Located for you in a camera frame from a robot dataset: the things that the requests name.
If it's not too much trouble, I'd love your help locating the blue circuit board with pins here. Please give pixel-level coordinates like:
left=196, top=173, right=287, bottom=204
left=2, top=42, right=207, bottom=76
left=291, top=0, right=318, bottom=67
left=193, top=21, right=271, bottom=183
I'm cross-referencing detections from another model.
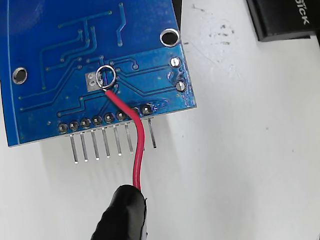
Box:
left=0, top=0, right=198, bottom=165

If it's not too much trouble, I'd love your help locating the black box with white print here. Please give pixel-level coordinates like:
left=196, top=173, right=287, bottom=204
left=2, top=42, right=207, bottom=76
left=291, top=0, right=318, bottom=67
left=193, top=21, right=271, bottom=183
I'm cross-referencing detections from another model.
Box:
left=245, top=0, right=320, bottom=43

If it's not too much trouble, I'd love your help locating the red wire with bare loop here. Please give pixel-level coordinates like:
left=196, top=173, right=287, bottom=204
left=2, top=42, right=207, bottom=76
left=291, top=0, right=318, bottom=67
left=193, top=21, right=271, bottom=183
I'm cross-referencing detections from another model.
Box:
left=95, top=64, right=146, bottom=192

